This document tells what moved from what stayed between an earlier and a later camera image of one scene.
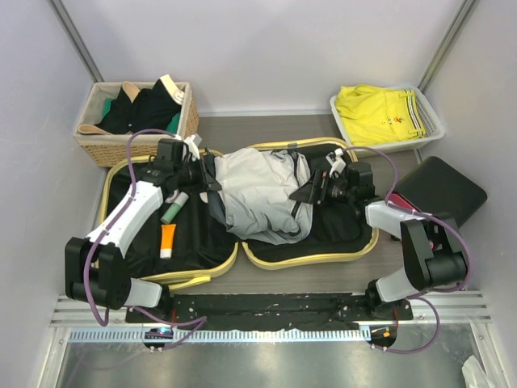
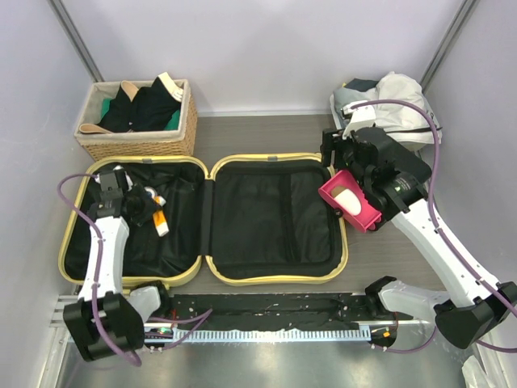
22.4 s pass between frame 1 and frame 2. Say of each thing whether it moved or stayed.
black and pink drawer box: moved
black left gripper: moved
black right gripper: moved
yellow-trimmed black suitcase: moved
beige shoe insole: stayed
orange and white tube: moved
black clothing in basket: stayed
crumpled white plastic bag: stayed
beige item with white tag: stayed
